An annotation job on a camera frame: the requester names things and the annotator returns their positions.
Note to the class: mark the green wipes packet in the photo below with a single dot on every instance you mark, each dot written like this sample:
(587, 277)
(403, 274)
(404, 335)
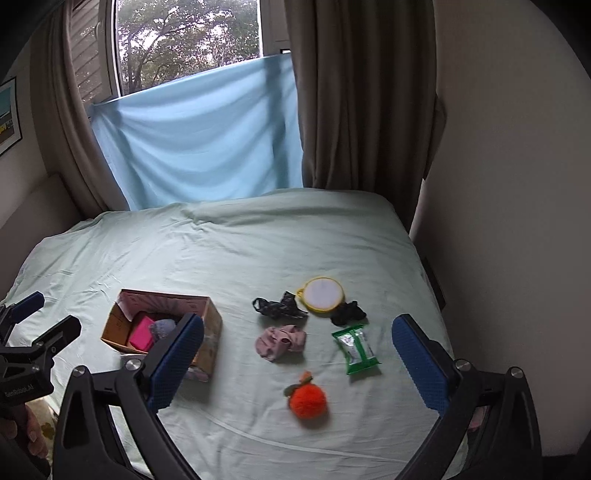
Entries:
(358, 348)

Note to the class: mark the orange plush ball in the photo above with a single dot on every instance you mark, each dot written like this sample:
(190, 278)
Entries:
(308, 400)

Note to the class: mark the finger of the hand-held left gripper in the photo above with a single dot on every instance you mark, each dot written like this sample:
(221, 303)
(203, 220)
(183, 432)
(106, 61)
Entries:
(27, 304)
(60, 332)

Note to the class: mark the plain black cloth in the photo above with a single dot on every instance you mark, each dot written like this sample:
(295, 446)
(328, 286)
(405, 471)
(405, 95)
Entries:
(346, 314)

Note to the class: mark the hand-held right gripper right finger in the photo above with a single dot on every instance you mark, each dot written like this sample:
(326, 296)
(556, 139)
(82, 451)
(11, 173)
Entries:
(420, 369)

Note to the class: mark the brown curtain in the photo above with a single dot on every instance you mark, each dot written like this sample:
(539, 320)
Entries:
(369, 92)
(69, 115)

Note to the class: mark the bed with light green sheet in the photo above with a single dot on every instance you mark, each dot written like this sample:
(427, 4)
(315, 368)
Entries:
(231, 254)

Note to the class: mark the pink soft block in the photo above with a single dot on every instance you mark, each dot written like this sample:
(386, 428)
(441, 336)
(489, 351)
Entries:
(141, 334)

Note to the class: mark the black patterned cloth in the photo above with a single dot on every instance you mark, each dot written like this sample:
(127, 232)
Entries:
(279, 307)

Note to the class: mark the person's left hand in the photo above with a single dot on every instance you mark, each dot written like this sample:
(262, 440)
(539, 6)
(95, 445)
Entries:
(34, 429)

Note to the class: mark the cardboard box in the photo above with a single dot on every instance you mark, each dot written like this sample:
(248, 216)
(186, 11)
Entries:
(210, 332)

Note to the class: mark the pink cloth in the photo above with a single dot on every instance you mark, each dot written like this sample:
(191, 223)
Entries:
(279, 344)

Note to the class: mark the round yellow rimmed white pad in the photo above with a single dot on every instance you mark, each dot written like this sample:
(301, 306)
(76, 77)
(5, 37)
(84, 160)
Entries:
(322, 293)

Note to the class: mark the grey purple sock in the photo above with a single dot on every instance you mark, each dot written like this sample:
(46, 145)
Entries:
(161, 328)

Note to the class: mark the floral cream cloth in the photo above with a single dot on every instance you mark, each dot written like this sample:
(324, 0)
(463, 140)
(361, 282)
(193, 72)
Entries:
(48, 420)

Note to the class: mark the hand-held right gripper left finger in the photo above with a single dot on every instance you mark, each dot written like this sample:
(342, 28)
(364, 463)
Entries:
(175, 364)

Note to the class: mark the framed wall picture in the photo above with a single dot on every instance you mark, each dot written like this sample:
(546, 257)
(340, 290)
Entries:
(9, 115)

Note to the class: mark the light blue hanging cloth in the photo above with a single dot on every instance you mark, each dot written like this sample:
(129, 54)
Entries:
(198, 138)

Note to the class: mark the window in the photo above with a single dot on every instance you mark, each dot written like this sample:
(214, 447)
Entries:
(184, 37)

